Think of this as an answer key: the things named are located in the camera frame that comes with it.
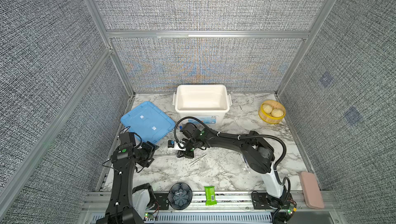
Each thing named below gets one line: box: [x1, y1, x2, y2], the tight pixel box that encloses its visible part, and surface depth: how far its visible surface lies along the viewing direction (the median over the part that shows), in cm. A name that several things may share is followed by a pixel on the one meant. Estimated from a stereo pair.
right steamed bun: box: [270, 108, 285, 118], surface depth 102 cm
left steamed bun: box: [262, 104, 273, 114], surface depth 105 cm
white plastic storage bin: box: [172, 84, 233, 125], surface depth 107 cm
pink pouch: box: [299, 171, 325, 210], surface depth 76 cm
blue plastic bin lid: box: [120, 101, 176, 144], surface depth 106 cm
